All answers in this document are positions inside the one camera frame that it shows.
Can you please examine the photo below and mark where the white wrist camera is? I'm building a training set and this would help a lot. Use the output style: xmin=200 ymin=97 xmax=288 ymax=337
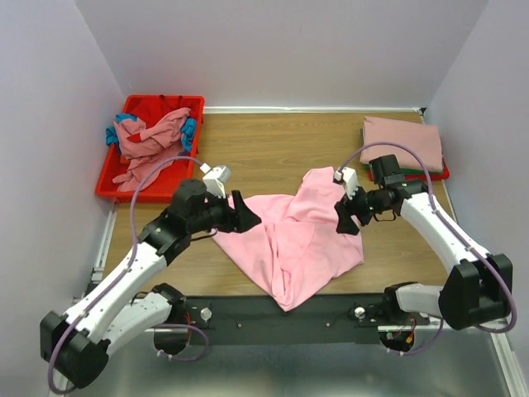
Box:
xmin=200 ymin=163 xmax=231 ymax=199
xmin=333 ymin=167 xmax=360 ymax=199

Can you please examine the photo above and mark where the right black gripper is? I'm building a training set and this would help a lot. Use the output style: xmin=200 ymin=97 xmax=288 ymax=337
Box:
xmin=334 ymin=179 xmax=390 ymax=236

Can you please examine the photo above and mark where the folded red shirt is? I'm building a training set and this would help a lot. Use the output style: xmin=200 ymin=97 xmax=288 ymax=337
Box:
xmin=367 ymin=159 xmax=450 ymax=181

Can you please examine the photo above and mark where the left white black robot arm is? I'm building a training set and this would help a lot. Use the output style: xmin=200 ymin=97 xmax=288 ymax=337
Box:
xmin=40 ymin=179 xmax=261 ymax=395

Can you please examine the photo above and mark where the aluminium rail frame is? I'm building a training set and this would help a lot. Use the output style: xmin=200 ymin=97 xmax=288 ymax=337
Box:
xmin=47 ymin=106 xmax=529 ymax=397

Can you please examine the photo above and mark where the red plastic bin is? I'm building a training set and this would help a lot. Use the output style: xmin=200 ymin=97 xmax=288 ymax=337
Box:
xmin=95 ymin=94 xmax=206 ymax=203

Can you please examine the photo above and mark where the red shirt in bin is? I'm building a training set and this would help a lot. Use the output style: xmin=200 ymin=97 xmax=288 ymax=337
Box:
xmin=124 ymin=94 xmax=183 ymax=127

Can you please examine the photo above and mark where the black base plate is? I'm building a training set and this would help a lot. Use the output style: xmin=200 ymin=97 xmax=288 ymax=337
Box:
xmin=152 ymin=292 xmax=431 ymax=356

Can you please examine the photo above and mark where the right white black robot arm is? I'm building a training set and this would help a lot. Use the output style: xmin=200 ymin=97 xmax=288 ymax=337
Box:
xmin=333 ymin=155 xmax=516 ymax=330

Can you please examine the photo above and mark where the light pink t shirt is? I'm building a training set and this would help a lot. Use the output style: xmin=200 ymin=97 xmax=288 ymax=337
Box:
xmin=213 ymin=167 xmax=364 ymax=312

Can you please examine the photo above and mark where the folded green shirt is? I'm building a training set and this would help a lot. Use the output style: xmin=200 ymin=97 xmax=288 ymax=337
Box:
xmin=363 ymin=164 xmax=445 ymax=175

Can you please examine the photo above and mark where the folded dusty pink shirt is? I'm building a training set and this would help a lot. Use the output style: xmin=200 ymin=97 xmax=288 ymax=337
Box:
xmin=360 ymin=117 xmax=443 ymax=174

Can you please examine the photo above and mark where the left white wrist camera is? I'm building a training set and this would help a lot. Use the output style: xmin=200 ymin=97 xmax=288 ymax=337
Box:
xmin=200 ymin=163 xmax=231 ymax=199

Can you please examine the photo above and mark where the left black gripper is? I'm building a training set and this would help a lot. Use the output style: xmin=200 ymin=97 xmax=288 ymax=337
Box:
xmin=188 ymin=189 xmax=263 ymax=234

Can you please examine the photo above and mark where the blue crumpled shirt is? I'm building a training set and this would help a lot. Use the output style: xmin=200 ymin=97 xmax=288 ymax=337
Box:
xmin=106 ymin=111 xmax=197 ymax=157

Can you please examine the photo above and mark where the crumpled dusty pink shirt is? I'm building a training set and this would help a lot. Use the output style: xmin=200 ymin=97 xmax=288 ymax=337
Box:
xmin=112 ymin=108 xmax=197 ymax=192

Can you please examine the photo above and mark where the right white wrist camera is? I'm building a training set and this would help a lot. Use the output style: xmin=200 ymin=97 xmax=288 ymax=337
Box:
xmin=333 ymin=167 xmax=360 ymax=199

